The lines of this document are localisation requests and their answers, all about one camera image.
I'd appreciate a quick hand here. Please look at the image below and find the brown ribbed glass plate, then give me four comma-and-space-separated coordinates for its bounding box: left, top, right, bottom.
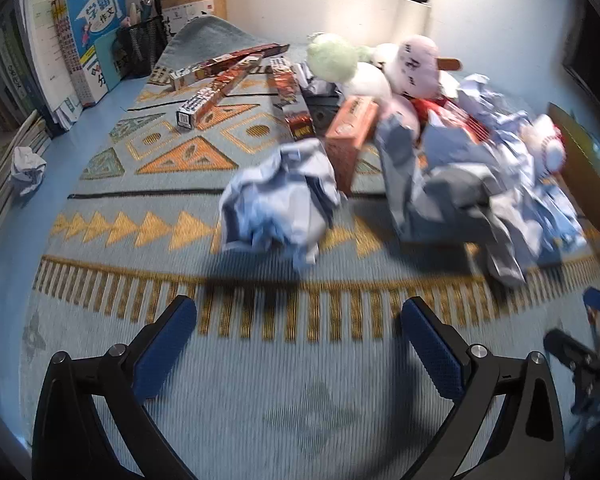
547, 103, 600, 231

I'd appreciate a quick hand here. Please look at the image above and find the long red box top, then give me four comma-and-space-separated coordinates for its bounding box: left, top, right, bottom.
169, 44, 290, 90

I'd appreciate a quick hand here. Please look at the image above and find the black mesh pen holder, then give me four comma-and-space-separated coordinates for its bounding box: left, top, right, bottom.
117, 16, 168, 78

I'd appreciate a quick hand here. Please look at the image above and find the white paper stack upright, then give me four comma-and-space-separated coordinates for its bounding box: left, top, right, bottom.
18, 0, 83, 131

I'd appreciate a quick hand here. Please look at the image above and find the blue patterned woven mat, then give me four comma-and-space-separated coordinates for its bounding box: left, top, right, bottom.
21, 16, 600, 479

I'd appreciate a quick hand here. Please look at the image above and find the flat stacked books left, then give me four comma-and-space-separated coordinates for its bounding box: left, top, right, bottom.
0, 112, 52, 231

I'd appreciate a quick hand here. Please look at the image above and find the blue study book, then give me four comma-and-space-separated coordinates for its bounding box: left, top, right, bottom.
53, 0, 125, 107

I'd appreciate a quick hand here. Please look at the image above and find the wooden desk organizer box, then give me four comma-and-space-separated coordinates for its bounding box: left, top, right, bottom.
161, 0, 227, 39

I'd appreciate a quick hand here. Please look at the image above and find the crumpled paper pile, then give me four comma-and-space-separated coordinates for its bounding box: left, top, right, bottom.
375, 74, 586, 287

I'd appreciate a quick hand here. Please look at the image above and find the large paper ball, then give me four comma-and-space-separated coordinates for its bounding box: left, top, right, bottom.
219, 138, 342, 272

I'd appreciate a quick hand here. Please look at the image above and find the long red box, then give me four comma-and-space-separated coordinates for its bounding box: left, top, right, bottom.
270, 56, 315, 141
175, 54, 263, 130
169, 44, 290, 90

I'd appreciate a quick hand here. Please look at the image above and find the small crumpled paper by books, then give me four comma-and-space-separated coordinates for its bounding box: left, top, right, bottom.
9, 146, 46, 196

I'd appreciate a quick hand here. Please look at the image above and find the orange carton box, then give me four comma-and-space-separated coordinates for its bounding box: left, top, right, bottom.
324, 96, 379, 195

